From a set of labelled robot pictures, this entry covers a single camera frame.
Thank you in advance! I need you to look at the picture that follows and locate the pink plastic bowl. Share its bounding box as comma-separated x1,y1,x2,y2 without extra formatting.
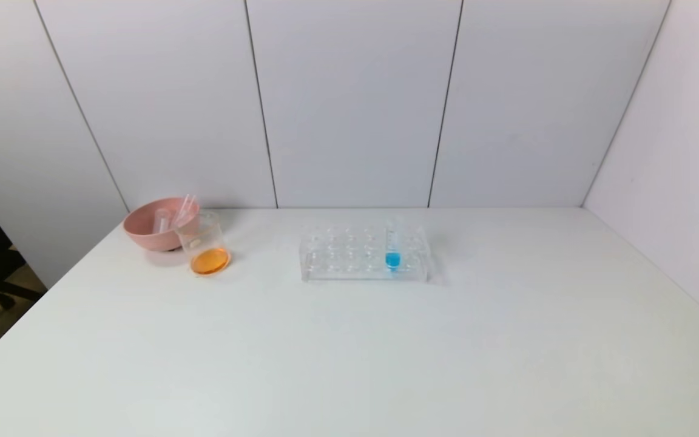
123,197,200,252

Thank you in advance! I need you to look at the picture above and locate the test tube with blue liquid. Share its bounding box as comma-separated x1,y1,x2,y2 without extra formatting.
385,215,402,273

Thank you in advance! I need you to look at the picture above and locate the clear glass beaker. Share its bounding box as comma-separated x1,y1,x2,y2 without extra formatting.
175,211,231,277

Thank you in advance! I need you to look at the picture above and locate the clear acrylic test tube rack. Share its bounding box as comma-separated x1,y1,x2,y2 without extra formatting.
299,223,433,285

